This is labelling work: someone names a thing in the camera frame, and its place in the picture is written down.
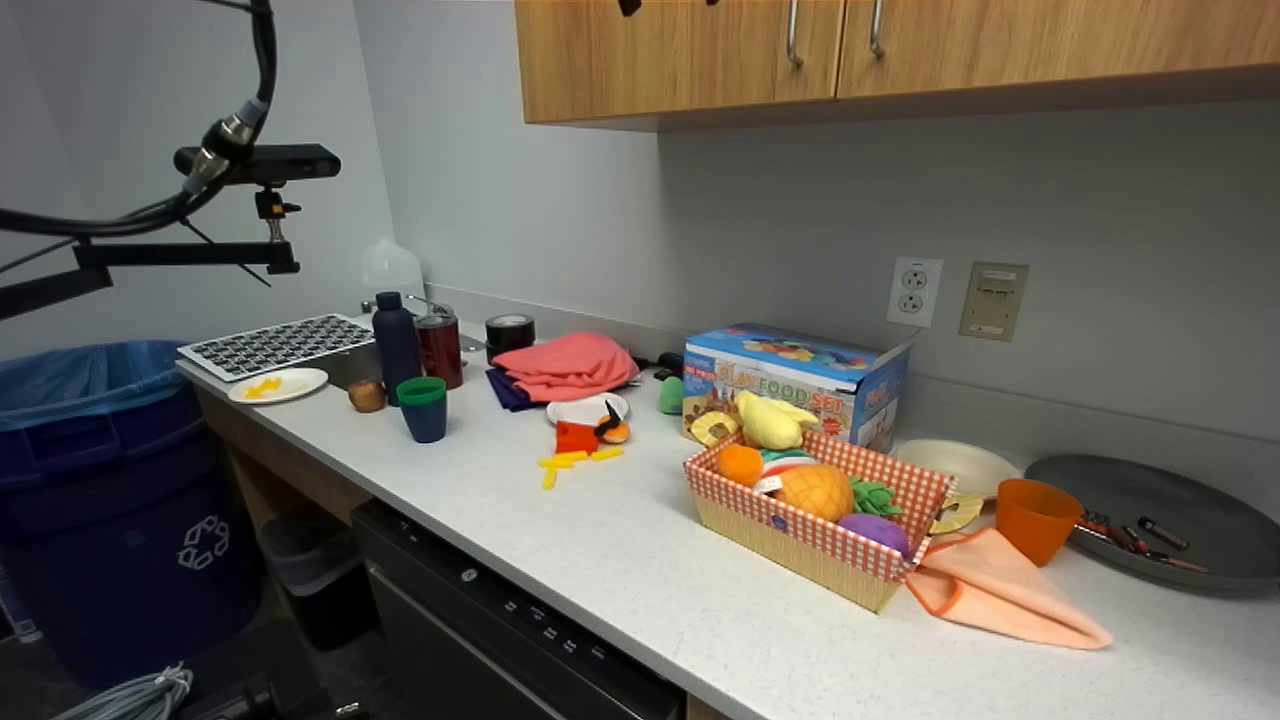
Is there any wooden cabinet door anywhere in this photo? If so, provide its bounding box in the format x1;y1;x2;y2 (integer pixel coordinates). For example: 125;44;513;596
837;0;1280;105
517;0;849;126

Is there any wooden cabinet body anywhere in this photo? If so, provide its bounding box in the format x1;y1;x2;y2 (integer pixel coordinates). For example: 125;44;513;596
517;60;1280;130

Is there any coral cloth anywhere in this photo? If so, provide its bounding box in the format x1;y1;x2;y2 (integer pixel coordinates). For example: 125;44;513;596
492;332;643;406

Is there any blue toy box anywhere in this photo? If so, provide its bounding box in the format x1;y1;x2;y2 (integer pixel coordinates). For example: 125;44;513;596
682;318;915;455

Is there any red metal can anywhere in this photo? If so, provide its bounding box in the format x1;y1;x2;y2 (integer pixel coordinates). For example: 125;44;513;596
415;303;468;392

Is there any navy cloth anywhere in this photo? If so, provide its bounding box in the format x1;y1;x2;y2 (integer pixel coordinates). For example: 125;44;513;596
484;365;542;417

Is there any dark blue bottle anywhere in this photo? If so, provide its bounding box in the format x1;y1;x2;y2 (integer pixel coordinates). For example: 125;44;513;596
368;287;428;395

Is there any yellow toy banana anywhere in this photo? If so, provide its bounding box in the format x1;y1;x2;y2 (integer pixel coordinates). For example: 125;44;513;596
731;386;826;450

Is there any black and orange toy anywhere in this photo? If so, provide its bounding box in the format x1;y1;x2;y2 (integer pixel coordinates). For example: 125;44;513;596
596;395;635;448

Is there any red toy fries holder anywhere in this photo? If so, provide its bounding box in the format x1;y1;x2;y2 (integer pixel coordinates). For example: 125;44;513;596
551;421;609;459

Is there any blue cup with green rim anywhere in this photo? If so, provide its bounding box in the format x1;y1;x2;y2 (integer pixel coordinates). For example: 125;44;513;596
394;373;455;448

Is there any white and red toy piece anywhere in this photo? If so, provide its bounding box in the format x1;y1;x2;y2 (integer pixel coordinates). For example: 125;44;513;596
751;450;819;501

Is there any orange yellow toy fruit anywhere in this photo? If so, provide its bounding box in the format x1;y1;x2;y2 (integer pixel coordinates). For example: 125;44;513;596
777;459;857;524

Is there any green toy vegetable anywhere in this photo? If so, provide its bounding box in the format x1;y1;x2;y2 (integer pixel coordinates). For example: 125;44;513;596
853;477;900;518

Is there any cream bowl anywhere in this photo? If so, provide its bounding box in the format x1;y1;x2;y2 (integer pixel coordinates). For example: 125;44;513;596
889;436;1027;507

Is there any red checked cardboard basket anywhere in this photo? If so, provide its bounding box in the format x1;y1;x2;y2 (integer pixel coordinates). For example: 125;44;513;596
682;431;961;617

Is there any purple toy fruit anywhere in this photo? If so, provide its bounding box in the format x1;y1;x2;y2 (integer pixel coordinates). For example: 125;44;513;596
839;512;915;561

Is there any yellow toy slice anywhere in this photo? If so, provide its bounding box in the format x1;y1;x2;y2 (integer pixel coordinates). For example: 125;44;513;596
928;490;991;538

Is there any orange cup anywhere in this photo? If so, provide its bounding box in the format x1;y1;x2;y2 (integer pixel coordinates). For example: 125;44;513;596
991;477;1090;572

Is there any peach cloth napkin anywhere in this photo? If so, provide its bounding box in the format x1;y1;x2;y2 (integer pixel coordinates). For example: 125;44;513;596
906;524;1118;657

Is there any small black bin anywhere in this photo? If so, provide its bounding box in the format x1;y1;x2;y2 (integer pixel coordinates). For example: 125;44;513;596
258;512;385;657

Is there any black dishwasher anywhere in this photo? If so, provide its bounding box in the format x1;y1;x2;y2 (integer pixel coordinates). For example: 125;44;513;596
354;496;691;720

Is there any brown toy bacon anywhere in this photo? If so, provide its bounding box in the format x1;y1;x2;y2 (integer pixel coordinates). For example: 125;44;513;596
1074;512;1213;575

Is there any gray plate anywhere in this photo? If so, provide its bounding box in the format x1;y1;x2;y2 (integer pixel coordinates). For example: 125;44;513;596
1020;450;1280;605

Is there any blue recycling bin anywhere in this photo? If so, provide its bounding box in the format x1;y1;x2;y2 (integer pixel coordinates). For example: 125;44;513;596
0;336;270;690

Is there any white wall outlet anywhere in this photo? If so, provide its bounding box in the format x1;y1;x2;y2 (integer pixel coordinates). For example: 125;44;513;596
884;251;947;332

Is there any black stereo camera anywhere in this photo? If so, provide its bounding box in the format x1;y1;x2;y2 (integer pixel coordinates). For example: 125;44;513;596
172;140;343;186

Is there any beige wall plate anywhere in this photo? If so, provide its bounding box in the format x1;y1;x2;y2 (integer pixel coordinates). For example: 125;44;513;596
957;260;1032;343

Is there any thick black cable hose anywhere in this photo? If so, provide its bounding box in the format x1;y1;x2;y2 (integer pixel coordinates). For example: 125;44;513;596
0;0;282;242

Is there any tan toy ring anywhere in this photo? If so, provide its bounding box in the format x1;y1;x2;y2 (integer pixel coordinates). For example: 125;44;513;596
686;406;746;450

